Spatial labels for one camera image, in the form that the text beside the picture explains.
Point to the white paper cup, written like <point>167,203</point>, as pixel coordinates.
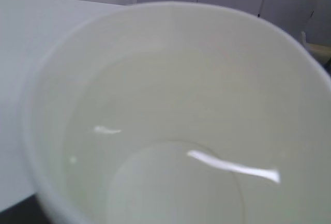
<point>175,112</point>

